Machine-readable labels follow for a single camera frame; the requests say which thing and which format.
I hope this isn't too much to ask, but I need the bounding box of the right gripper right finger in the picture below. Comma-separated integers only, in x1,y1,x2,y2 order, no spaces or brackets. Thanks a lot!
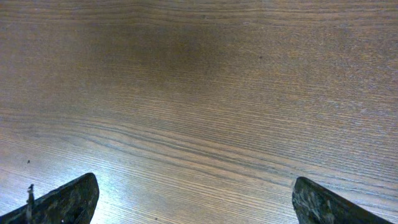
292,177,392,224

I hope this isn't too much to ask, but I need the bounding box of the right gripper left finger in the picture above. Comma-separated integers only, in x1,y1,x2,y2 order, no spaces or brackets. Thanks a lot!
1,172,100,224

